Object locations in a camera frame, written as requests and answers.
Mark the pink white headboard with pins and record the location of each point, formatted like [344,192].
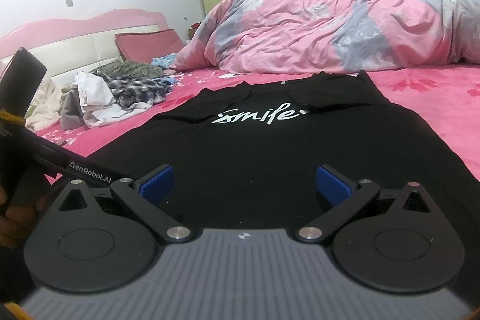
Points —
[75,35]

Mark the light blue garment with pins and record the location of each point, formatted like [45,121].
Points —
[165,61]

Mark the white shirt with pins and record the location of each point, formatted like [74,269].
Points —
[95,98]

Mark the green patterned garment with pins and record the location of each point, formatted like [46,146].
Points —
[127,69]

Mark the black t-shirt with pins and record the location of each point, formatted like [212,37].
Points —
[262,147]

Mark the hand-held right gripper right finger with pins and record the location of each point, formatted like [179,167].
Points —
[333,185]

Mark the pink grey floral duvet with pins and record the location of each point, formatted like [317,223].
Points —
[318,27]

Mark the grey garment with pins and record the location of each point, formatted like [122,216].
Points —
[71,113]

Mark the white floral cloth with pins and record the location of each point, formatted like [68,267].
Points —
[45,106]

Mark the person's left hand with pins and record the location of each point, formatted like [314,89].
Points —
[15,222]

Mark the pink pillow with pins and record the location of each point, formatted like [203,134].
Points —
[150,44]

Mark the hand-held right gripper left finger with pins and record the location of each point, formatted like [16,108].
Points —
[155,185]

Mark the pink floral bed blanket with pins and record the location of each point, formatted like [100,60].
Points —
[431,91]

